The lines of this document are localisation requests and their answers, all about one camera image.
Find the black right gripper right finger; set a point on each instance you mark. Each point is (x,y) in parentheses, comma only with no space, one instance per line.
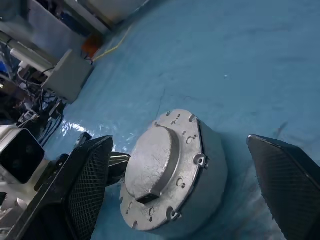
(292,190)

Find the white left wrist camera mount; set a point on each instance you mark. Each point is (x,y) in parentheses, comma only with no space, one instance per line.
(22,155)

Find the orange object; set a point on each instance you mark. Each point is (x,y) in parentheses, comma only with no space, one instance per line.
(92,42)

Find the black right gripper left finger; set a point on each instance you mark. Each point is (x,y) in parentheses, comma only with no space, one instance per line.
(85,187)

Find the white power adapter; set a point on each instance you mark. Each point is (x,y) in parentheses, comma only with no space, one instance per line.
(32,61)

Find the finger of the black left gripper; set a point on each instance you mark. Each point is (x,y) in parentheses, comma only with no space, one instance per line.
(118,172)
(82,139)

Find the grey round motor housing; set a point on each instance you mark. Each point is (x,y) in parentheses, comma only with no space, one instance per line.
(212,162)

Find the silver round motor lid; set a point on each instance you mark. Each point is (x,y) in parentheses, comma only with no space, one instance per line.
(155,162)

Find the white cabinet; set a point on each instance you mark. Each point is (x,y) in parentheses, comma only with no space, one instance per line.
(120,11)

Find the blue plastic table cover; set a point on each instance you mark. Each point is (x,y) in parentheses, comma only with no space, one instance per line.
(225,62)

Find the beige rectangular box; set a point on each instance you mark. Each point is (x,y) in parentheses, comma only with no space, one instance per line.
(67,75)

